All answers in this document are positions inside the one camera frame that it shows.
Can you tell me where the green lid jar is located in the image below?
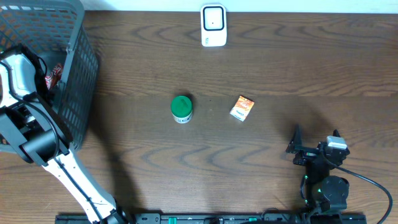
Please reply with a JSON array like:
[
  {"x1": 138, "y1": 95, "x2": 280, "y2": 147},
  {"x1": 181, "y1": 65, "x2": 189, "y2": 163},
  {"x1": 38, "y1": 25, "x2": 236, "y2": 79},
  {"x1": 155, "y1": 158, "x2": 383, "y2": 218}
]
[{"x1": 170, "y1": 95, "x2": 193, "y2": 124}]

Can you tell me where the grey plastic mesh basket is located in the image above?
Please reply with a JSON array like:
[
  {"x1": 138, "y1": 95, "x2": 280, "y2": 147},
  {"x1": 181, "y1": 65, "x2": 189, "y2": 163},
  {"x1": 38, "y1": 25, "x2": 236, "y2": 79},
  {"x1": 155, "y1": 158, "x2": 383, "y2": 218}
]
[{"x1": 1, "y1": 0, "x2": 98, "y2": 149}]

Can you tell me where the black mounting rail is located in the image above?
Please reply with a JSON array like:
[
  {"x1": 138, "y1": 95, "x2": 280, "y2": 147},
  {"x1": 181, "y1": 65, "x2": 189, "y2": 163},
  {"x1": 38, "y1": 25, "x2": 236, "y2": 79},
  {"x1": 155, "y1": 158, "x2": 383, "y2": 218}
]
[{"x1": 55, "y1": 212, "x2": 368, "y2": 224}]

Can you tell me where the orange tissue pack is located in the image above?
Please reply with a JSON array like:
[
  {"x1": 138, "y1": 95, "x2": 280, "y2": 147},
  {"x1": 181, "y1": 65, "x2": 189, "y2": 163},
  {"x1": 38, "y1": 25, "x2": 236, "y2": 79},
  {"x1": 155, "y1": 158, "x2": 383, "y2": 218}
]
[{"x1": 229, "y1": 95, "x2": 255, "y2": 122}]

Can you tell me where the white barcode scanner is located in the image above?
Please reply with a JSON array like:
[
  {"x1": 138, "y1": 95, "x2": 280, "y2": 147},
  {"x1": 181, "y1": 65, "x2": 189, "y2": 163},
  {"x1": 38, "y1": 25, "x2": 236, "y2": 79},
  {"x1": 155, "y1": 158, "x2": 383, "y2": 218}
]
[{"x1": 200, "y1": 4, "x2": 228, "y2": 47}]

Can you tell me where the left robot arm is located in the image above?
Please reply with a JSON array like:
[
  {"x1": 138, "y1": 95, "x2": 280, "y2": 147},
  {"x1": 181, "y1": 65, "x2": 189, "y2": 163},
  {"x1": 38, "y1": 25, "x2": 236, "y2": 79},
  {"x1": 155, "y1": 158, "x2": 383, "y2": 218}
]
[{"x1": 1, "y1": 44, "x2": 135, "y2": 223}]

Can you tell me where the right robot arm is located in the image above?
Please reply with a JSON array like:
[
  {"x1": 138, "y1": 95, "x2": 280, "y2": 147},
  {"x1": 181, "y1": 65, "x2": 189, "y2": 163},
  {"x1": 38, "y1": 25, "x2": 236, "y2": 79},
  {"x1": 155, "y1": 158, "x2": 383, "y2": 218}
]
[{"x1": 285, "y1": 126, "x2": 349, "y2": 223}]

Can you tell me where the red chocolate bar wrapper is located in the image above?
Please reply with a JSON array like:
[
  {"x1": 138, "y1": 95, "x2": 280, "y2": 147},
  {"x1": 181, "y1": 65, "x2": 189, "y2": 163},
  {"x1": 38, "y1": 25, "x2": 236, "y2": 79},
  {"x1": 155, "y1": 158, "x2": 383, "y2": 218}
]
[{"x1": 45, "y1": 63, "x2": 63, "y2": 90}]

